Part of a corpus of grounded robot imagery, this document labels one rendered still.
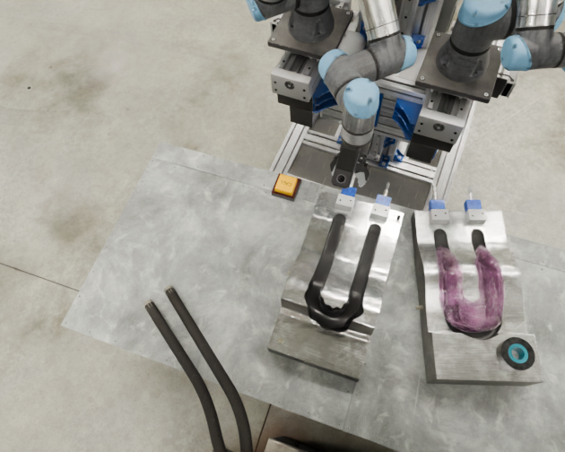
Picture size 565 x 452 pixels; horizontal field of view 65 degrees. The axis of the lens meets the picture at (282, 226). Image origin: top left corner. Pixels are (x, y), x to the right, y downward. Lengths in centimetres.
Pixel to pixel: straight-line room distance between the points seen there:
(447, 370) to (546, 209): 155
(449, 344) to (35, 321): 195
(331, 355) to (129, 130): 200
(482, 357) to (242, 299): 67
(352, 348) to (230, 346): 35
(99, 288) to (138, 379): 83
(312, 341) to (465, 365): 39
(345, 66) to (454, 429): 95
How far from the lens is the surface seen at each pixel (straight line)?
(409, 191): 222
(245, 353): 133
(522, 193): 264
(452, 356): 126
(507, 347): 127
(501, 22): 142
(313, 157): 227
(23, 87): 340
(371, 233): 135
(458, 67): 148
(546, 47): 117
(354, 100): 98
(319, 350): 126
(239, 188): 152
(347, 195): 137
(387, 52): 111
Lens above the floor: 211
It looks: 65 degrees down
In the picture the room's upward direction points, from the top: 8 degrees counter-clockwise
